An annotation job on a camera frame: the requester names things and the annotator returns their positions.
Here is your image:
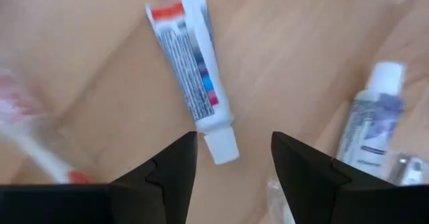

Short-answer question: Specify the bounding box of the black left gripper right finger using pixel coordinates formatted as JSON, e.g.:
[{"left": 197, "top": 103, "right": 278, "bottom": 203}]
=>
[{"left": 269, "top": 131, "right": 397, "bottom": 224}]

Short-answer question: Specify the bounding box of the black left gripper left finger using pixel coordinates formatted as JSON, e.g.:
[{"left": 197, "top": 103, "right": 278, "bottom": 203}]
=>
[{"left": 109, "top": 131, "right": 199, "bottom": 224}]

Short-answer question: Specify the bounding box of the green white toothbrush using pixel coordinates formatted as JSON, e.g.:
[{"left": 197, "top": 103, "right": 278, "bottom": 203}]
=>
[{"left": 266, "top": 179, "right": 296, "bottom": 224}]

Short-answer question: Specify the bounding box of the white blue toothpaste tube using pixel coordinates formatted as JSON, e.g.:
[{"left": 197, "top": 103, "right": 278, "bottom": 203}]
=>
[{"left": 336, "top": 61, "right": 408, "bottom": 178}]

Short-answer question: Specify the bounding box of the white toothpaste tube red band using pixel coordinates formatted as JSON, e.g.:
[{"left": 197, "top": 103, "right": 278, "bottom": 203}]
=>
[{"left": 144, "top": 0, "right": 241, "bottom": 166}]

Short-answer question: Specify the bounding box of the red white toothbrush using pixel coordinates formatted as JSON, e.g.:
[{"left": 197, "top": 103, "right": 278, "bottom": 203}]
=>
[{"left": 0, "top": 66, "right": 93, "bottom": 185}]

